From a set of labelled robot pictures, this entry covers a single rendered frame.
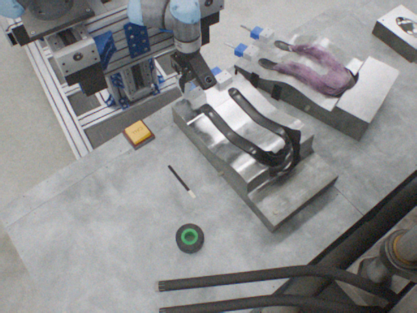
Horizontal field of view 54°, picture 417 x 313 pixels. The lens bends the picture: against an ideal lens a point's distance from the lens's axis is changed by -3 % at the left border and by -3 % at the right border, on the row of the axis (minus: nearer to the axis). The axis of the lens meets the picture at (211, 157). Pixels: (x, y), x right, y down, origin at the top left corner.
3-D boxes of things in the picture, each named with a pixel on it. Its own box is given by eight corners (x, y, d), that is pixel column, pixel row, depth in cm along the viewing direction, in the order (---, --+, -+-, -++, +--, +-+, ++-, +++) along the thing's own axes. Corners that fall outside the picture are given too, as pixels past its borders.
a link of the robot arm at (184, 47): (206, 34, 112) (182, 48, 110) (206, 47, 116) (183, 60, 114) (190, 19, 115) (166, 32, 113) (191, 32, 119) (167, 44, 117)
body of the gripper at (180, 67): (190, 57, 130) (188, 29, 120) (207, 74, 127) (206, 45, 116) (170, 69, 128) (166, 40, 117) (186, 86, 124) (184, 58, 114)
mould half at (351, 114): (233, 74, 151) (234, 53, 141) (270, 32, 161) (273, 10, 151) (358, 141, 136) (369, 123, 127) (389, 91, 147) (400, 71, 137)
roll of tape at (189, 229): (176, 253, 118) (174, 250, 115) (176, 227, 122) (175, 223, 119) (204, 253, 118) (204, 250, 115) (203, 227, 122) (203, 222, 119)
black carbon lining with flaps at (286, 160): (197, 111, 134) (196, 93, 126) (236, 87, 139) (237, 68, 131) (269, 189, 120) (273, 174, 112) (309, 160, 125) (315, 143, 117)
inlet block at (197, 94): (171, 85, 140) (169, 75, 136) (183, 78, 142) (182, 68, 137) (194, 110, 135) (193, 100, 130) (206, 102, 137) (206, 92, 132)
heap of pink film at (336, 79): (267, 72, 144) (270, 56, 137) (292, 42, 151) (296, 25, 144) (334, 107, 136) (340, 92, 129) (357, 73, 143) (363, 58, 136)
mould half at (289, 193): (173, 121, 141) (169, 96, 129) (232, 84, 148) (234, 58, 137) (272, 233, 121) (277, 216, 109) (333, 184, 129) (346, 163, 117)
